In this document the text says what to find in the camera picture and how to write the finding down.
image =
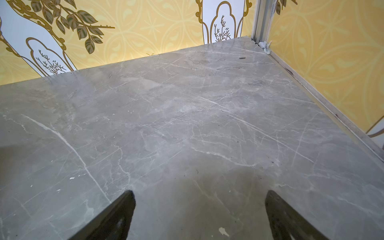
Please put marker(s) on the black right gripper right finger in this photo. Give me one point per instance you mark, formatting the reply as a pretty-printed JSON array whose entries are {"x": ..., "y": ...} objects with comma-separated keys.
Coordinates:
[{"x": 286, "y": 223}]

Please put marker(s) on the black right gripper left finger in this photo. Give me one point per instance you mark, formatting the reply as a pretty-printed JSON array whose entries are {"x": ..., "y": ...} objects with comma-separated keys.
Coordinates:
[{"x": 113, "y": 223}]

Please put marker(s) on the aluminium frame corner post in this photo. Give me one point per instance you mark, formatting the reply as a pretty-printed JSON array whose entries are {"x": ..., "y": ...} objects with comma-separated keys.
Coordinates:
[{"x": 264, "y": 13}]

